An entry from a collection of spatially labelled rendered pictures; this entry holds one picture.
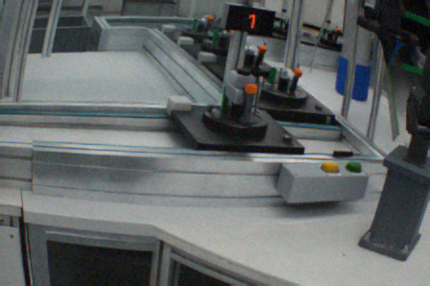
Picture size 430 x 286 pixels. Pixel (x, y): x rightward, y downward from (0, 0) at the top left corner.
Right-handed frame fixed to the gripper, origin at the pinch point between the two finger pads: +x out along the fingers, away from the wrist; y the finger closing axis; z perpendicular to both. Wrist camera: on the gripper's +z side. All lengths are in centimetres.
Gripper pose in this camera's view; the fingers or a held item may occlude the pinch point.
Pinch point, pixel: (388, 50)
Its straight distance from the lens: 143.4
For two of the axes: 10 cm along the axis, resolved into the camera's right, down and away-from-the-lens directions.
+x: -1.7, 9.3, 3.4
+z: -3.1, -3.7, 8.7
